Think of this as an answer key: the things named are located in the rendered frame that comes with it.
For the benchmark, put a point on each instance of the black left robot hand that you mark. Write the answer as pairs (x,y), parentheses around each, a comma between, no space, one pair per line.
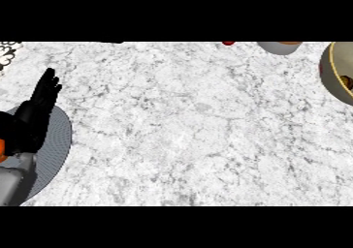
(32,119)

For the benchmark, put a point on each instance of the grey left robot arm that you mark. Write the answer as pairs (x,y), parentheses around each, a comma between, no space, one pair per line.
(10,184)

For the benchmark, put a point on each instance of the grey round plate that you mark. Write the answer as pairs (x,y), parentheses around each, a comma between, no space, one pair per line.
(53,145)

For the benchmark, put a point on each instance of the cream bowl with yellow rim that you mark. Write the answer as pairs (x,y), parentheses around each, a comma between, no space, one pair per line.
(345,69)

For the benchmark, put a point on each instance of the black and white patterned cloth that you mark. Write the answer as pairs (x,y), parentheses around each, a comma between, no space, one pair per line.
(3,58)

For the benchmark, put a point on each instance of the small red object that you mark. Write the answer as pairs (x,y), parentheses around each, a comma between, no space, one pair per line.
(229,43)

